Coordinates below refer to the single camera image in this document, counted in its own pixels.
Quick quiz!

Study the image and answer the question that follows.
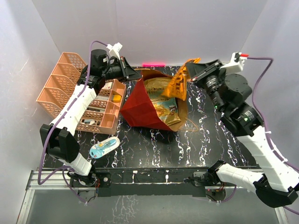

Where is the red brown paper bag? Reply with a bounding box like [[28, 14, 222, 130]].
[[120, 68, 198, 132]]

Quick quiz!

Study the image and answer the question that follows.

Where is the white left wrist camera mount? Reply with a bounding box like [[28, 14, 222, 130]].
[[106, 42, 122, 60]]

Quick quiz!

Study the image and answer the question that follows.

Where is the gold teal kettle chips bag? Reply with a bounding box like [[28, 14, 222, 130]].
[[144, 77, 181, 126]]

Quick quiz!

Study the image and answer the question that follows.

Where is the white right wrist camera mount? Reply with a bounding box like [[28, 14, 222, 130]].
[[221, 52, 249, 74]]

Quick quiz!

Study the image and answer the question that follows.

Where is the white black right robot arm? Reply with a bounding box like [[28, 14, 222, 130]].
[[186, 60, 299, 208]]

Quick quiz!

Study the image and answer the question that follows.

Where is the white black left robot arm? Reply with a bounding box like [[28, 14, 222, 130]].
[[40, 49, 142, 186]]

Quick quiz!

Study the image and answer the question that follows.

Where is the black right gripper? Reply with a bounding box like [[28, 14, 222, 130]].
[[186, 60, 228, 113]]

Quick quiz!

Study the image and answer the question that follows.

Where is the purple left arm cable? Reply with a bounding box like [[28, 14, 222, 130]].
[[37, 41, 110, 203]]

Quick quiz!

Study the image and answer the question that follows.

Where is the yellow item in organizer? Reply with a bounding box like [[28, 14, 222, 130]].
[[111, 94, 122, 103]]

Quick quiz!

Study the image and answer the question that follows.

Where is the blue white packaged item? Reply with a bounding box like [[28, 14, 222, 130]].
[[89, 137, 120, 159]]

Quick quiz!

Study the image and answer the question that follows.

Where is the orange honey dijon chip bag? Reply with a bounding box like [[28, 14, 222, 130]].
[[162, 58, 201, 101]]

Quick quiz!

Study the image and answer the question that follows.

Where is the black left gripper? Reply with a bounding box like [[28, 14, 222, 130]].
[[101, 56, 142, 83]]

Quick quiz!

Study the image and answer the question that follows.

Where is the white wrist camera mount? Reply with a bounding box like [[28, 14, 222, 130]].
[[106, 42, 122, 60], [221, 52, 249, 74]]

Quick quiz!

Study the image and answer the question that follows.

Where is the pink tape strip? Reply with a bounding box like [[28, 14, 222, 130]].
[[142, 62, 165, 67]]

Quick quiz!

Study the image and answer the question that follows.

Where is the peach plastic file organizer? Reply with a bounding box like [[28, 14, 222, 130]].
[[36, 52, 126, 135]]

